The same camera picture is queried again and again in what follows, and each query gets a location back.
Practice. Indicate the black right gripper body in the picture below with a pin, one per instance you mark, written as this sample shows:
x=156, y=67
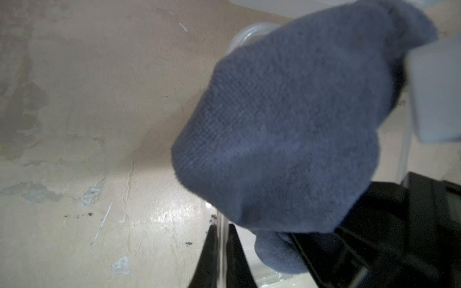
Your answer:
x=404, y=235

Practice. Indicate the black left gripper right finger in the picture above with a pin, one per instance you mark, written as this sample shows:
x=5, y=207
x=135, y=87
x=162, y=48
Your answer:
x=238, y=273

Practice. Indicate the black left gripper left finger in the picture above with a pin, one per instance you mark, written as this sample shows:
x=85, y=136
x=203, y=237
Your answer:
x=206, y=273

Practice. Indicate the grey cleaning cloth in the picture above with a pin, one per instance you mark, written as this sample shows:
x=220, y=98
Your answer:
x=285, y=137

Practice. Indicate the green-rimmed lunch box lid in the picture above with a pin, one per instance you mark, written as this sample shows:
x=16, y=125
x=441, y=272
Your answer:
x=289, y=8

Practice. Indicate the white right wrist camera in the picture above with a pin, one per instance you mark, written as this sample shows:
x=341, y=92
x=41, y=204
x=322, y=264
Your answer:
x=433, y=73

